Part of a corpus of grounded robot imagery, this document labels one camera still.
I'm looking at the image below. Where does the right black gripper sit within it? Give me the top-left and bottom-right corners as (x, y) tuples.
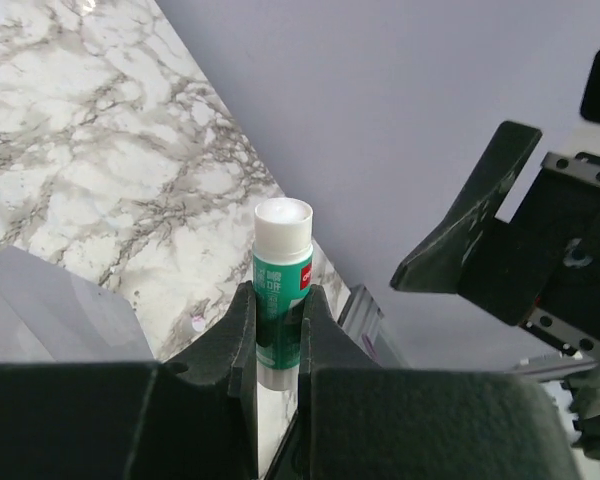
(390, 121), (600, 360)

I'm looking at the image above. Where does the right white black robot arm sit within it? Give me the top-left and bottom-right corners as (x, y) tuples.
(390, 121), (600, 460)

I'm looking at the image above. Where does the aluminium frame rail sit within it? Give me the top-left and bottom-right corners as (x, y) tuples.
(337, 284), (409, 368)

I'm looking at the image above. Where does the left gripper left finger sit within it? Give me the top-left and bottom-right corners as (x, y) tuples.
(0, 282), (258, 479)

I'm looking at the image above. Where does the green white glue stick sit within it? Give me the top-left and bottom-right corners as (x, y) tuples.
(252, 197), (313, 391)

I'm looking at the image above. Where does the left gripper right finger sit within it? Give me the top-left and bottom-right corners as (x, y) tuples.
(267, 286), (579, 479)

